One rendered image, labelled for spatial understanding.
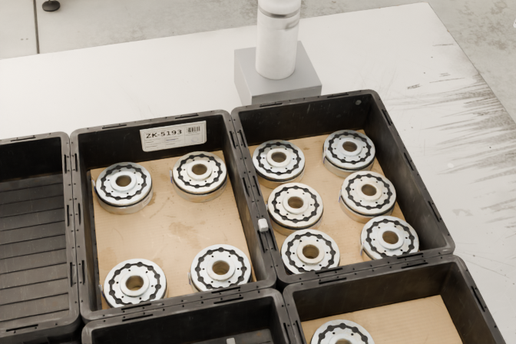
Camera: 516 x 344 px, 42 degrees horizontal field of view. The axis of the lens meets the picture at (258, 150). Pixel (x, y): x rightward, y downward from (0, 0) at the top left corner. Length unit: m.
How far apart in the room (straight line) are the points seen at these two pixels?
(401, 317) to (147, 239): 0.46
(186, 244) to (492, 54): 2.13
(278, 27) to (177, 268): 0.57
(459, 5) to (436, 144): 1.79
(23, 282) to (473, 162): 0.99
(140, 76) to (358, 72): 0.55
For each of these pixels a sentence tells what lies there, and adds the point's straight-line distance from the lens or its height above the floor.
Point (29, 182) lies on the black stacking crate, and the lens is 1.35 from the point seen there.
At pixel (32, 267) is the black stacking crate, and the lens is 1.23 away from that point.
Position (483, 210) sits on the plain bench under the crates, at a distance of 1.52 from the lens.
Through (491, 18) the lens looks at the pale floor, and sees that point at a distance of 3.31.
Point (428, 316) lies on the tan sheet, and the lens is 1.18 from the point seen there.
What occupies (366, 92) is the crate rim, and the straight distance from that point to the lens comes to 1.35.
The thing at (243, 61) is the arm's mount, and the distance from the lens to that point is 1.59.
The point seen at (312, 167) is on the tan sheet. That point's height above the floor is 0.83.
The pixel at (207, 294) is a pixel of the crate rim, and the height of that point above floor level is 0.93.
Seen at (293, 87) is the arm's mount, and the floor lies 0.80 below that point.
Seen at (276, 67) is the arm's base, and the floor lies 0.84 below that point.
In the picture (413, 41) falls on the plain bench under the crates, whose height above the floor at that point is 0.70.
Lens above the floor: 1.83
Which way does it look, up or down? 48 degrees down
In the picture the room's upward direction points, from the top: 3 degrees clockwise
